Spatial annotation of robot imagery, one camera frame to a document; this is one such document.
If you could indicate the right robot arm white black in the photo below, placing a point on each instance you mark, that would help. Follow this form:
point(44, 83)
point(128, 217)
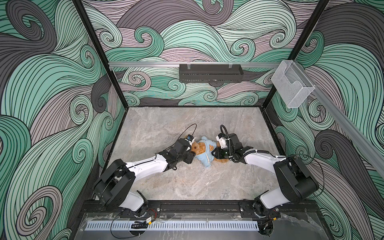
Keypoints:
point(295, 180)

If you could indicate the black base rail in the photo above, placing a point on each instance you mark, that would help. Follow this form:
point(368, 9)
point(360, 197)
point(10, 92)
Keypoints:
point(164, 208)

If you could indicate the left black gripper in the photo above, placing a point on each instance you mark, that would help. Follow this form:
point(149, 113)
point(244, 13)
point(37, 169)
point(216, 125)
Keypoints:
point(190, 156)

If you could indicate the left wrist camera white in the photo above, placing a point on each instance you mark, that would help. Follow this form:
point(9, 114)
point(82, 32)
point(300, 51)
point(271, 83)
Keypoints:
point(190, 139)

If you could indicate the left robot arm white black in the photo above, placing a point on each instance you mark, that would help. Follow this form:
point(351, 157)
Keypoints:
point(113, 187)

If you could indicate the aluminium rail wall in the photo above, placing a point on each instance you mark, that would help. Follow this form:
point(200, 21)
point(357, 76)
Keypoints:
point(166, 64)
point(333, 99)

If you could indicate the aluminium rail back wall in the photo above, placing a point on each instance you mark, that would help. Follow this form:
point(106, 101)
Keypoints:
point(166, 64)

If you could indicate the brown teddy bear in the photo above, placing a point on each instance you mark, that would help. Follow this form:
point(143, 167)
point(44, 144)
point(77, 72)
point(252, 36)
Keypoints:
point(195, 148)

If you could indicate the light blue fleece hoodie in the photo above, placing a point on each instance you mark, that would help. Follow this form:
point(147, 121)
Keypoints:
point(205, 152)

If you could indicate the aluminium rail right wall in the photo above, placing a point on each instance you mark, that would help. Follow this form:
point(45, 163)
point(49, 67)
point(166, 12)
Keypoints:
point(333, 99)

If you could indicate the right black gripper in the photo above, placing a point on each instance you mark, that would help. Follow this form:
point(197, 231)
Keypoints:
point(217, 152)

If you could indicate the black wall tray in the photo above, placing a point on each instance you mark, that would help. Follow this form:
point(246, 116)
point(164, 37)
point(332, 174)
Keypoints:
point(211, 74)

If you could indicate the clear plastic wall bin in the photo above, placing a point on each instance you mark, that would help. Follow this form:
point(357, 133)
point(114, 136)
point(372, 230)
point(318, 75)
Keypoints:
point(292, 83)

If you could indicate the white slotted cable duct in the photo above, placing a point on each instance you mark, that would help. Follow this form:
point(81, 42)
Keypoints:
point(175, 226)

